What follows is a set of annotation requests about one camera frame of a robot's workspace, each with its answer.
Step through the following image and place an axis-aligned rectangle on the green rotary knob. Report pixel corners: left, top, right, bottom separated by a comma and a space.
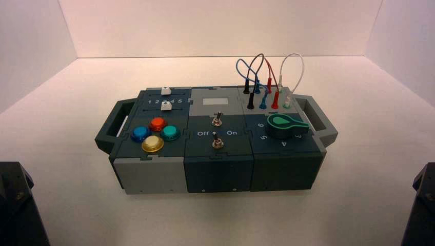
266, 113, 310, 140

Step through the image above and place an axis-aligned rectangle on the teal round push button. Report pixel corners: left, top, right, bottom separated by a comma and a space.
160, 125, 182, 142

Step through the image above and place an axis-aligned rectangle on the dark green grey task box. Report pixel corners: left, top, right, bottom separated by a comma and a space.
94, 85, 339, 195

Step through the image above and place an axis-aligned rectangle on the orange round push button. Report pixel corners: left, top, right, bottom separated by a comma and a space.
149, 117, 169, 133

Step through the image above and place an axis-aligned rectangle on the yellow round push button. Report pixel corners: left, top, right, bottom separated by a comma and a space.
141, 135, 165, 153

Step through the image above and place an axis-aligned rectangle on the blue round push button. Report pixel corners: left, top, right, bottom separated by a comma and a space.
130, 126, 152, 144

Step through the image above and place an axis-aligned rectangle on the black jumper cable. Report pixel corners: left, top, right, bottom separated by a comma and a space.
243, 53, 265, 110

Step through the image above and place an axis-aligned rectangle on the blue jumper cable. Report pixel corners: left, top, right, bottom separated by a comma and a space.
236, 58, 269, 110

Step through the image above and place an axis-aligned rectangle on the red jumper cable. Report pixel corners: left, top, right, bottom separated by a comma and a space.
263, 57, 281, 110

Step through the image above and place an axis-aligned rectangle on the white jumper cable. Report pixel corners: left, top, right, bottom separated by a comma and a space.
279, 53, 305, 109

